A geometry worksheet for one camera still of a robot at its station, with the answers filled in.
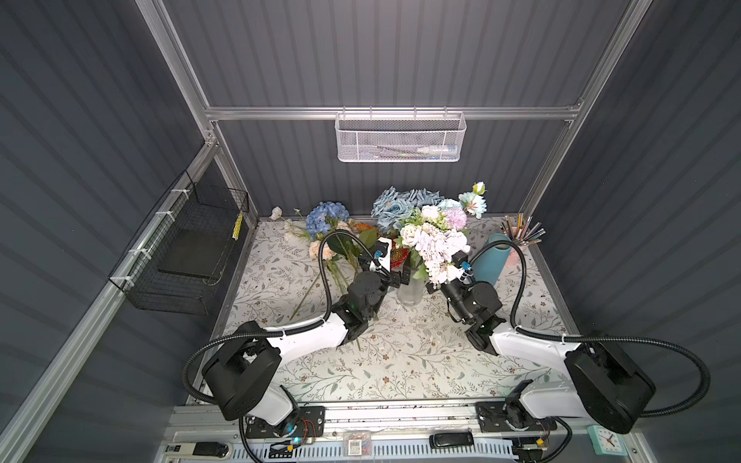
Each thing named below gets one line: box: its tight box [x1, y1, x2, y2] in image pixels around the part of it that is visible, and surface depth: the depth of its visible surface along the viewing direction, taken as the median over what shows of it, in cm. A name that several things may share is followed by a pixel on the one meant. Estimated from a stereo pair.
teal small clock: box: [586, 424, 629, 458], surface depth 70 cm
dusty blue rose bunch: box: [370, 186, 445, 233], surface depth 74 cm
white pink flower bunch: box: [399, 204, 471, 286], surface depth 67 cm
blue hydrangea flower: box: [305, 200, 350, 240], surface depth 107 cm
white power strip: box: [163, 442, 233, 460], surface depth 69 cm
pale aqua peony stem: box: [438, 181, 488, 219], surface depth 73 cm
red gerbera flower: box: [390, 246, 411, 270], surface depth 75 cm
